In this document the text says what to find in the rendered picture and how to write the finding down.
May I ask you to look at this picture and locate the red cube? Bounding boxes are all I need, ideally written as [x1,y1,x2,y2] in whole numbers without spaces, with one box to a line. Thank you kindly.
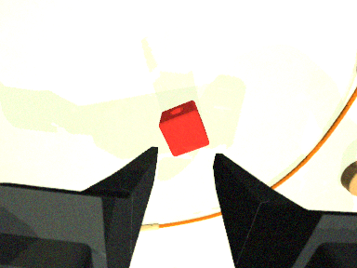
[159,100,209,156]

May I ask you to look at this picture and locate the orange string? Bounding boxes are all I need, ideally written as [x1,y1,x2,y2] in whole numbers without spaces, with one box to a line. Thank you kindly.
[140,87,357,232]

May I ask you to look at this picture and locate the tan round wooden disc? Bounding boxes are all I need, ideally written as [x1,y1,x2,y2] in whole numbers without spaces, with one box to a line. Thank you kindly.
[340,161,357,196]

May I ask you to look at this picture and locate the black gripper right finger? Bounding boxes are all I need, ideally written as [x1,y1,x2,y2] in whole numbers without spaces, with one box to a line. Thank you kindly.
[213,153,357,268]

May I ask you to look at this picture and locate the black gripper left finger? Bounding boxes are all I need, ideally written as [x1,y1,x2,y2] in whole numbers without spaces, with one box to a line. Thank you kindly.
[0,146,158,268]

